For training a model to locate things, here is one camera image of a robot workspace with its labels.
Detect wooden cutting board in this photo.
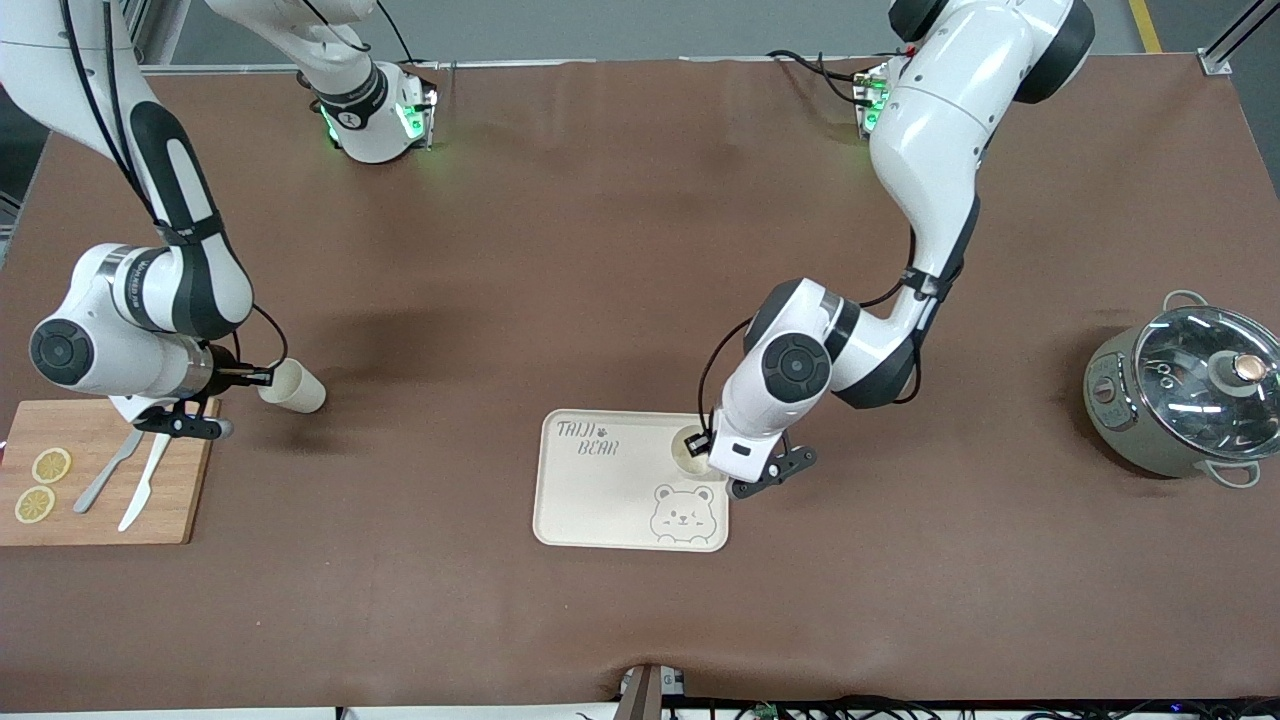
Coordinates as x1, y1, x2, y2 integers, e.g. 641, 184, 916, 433
0, 398, 221, 547

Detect black base cables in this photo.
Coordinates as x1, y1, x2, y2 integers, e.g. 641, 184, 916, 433
768, 48, 873, 107

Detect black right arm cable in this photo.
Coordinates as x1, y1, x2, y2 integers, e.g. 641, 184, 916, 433
58, 0, 291, 371

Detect cream bear print tray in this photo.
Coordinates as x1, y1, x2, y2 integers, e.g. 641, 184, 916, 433
532, 409, 731, 553

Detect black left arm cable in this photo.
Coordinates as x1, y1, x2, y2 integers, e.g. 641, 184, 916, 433
698, 228, 966, 433

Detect white plastic knife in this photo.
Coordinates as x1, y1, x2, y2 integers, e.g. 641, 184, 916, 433
118, 432, 173, 533

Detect grey plastic knife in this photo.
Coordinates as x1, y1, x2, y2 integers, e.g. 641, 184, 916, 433
73, 428, 146, 515

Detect grey-green electric cooking pot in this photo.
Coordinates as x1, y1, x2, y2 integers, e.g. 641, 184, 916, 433
1083, 290, 1280, 489

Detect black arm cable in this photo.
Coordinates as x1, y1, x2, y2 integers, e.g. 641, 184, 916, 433
698, 228, 966, 433
58, 0, 291, 371

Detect glass pot lid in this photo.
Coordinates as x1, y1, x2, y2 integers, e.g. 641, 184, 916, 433
1133, 305, 1280, 459

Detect white IKEA cup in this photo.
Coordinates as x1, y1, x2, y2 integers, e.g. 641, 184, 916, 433
258, 358, 327, 415
670, 424, 717, 475

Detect aluminium frame profile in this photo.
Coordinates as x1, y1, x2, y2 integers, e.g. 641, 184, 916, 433
1197, 0, 1280, 76
105, 0, 301, 76

